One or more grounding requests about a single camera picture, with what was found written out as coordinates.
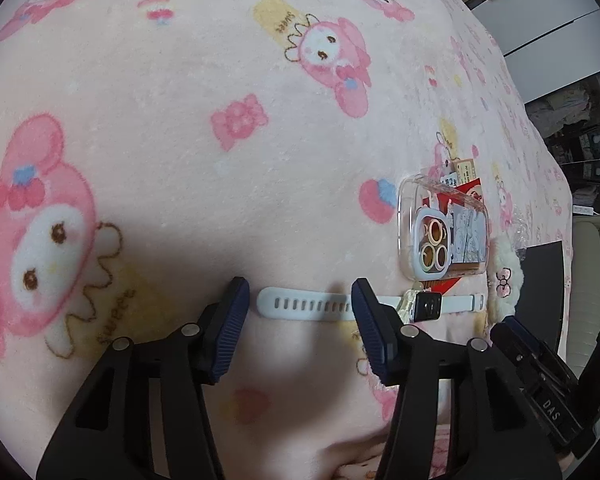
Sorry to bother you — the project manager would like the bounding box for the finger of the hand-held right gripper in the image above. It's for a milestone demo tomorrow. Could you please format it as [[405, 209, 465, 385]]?
[[490, 316, 576, 391]]

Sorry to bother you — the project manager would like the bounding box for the cluttered dark shelf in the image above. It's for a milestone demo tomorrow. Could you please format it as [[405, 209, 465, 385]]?
[[527, 60, 600, 211]]

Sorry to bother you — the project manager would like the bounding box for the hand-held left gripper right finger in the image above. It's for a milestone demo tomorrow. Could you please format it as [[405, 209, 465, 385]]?
[[351, 277, 563, 480]]

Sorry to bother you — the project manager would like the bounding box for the dark grey box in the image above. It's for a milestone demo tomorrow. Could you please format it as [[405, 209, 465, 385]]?
[[522, 241, 565, 353]]

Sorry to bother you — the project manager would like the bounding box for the white smart watch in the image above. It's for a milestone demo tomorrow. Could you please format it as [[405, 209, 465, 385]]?
[[256, 286, 486, 323]]

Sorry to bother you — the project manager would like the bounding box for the grey padded headboard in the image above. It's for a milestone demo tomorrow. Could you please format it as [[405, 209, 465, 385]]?
[[562, 215, 600, 376]]

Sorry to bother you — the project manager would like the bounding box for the clear phone case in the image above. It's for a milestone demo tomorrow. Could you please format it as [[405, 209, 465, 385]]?
[[397, 174, 491, 281]]

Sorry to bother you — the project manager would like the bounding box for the small beige card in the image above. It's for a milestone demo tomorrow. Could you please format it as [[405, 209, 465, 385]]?
[[455, 159, 478, 187]]

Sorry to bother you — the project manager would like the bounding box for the red paper packet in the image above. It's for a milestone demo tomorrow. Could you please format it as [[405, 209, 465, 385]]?
[[427, 177, 487, 293]]

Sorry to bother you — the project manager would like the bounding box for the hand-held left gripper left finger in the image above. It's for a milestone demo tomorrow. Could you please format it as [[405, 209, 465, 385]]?
[[36, 276, 251, 480]]

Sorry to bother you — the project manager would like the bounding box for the white cabinet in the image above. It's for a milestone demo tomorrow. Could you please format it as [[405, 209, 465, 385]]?
[[472, 0, 600, 106]]

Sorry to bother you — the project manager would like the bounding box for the white fluffy scrunchie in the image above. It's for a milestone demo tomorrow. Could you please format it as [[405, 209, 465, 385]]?
[[485, 237, 527, 322]]

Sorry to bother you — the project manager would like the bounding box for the printed pink blanket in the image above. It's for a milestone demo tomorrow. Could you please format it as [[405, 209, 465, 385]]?
[[0, 0, 576, 480]]

